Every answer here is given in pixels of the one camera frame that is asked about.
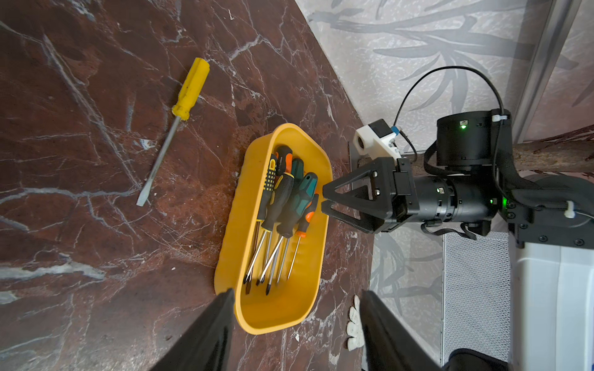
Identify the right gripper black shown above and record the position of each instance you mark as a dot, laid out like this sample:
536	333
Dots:
471	201

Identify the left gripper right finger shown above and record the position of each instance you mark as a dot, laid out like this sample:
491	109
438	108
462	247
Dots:
389	346

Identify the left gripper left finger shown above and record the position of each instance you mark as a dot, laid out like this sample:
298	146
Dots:
206	343

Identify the green black screwdriver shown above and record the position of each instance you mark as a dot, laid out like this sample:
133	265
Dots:
298	173
292	212

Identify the small orange black screwdriver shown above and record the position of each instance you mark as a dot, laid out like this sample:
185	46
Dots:
303	226

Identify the black yellow small screwdriver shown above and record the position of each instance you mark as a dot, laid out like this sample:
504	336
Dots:
280	195

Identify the large orange black screwdriver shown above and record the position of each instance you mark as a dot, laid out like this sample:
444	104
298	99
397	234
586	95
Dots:
283	165

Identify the black yellow dotted screwdriver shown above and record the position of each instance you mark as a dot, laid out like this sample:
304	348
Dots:
260	238

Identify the yellow handle screwdriver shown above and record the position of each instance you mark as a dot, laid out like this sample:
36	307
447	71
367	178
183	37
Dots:
187	99

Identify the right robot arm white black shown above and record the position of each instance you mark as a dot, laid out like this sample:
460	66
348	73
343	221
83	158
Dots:
549	218

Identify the yellow plastic storage box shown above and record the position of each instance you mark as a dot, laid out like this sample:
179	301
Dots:
289	304

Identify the white work glove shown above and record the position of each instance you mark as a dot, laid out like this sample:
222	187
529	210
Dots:
354	329

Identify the pink artificial blossom tree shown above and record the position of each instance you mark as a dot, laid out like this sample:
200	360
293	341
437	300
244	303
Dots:
571	152

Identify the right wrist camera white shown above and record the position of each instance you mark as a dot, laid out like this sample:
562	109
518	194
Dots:
377	140

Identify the white wire mesh basket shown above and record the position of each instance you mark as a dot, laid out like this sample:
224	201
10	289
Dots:
476	295

